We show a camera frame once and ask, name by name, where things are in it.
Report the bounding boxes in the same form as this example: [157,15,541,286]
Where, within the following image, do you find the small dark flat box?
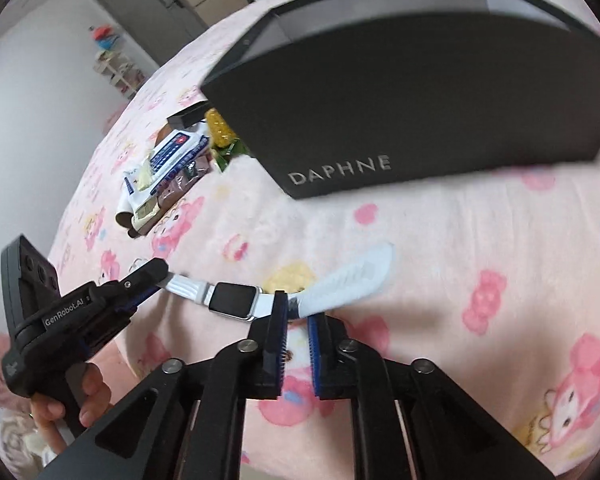
[167,101,214,129]

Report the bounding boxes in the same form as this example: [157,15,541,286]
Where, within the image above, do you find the yellow green snack packet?
[204,107,254,175]

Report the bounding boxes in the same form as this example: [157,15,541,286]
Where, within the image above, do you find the person's left hand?
[30,362,112,457]

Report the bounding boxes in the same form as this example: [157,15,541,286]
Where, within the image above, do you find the white fluffy cloth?
[0,412,57,479]

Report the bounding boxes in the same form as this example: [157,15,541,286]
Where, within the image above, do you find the brown snack packet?
[152,157,214,211]

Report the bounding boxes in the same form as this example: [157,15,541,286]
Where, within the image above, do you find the pink printed blanket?
[45,0,600,480]

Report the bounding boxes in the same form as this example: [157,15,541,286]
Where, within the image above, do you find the grey door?
[92,0,209,67]

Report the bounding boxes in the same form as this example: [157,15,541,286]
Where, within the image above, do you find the dark grey shoe box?
[200,0,600,200]

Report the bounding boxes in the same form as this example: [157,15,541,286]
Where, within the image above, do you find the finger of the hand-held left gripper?
[82,299,142,357]
[117,258,174,307]

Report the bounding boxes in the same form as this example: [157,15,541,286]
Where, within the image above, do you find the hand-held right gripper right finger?
[307,312,556,480]

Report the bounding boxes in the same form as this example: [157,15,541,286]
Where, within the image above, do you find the white shelf rack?
[94,50,146,101]

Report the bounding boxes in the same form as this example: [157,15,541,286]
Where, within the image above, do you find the white band smartwatch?
[161,241,396,322]

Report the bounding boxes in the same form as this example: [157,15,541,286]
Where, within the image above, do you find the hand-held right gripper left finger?
[37,290,289,480]

